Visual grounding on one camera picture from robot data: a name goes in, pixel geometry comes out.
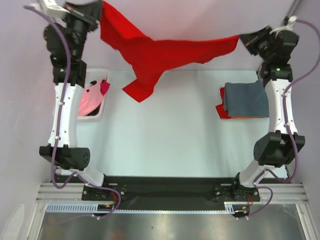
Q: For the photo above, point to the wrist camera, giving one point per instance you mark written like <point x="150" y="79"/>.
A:
<point x="287" y="25"/>
<point x="50" y="8"/>

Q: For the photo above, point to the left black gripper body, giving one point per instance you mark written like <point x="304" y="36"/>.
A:
<point x="79" y="24"/>

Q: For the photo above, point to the right aluminium corner post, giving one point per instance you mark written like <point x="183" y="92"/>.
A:
<point x="292" y="9"/>

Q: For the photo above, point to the orange folded t shirt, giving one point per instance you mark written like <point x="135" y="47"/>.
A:
<point x="246" y="117"/>

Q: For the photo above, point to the red folded t shirt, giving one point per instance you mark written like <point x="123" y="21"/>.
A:
<point x="223" y="114"/>

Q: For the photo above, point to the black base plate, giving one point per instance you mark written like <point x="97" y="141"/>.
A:
<point x="173" y="193"/>

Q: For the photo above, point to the red t shirt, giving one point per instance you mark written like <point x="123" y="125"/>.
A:
<point x="223" y="114"/>
<point x="150" y="58"/>

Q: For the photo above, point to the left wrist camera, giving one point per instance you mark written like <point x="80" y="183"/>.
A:
<point x="50" y="8"/>

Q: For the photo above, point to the grey folded t shirt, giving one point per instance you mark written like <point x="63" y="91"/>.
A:
<point x="248" y="100"/>

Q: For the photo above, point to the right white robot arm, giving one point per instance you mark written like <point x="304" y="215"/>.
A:
<point x="282" y="143"/>

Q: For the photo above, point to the white plastic laundry basket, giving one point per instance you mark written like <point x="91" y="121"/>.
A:
<point x="95" y="74"/>

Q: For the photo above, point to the grey slotted cable duct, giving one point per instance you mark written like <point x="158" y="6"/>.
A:
<point x="104" y="208"/>

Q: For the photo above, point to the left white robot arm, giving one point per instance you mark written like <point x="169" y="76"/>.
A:
<point x="65" y="37"/>

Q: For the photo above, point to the pink t shirt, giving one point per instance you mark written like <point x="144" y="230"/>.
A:
<point x="92" y="98"/>

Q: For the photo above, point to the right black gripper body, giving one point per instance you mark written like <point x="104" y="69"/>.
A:
<point x="253" y="43"/>

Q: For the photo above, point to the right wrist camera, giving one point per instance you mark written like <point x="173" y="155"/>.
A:
<point x="287" y="25"/>

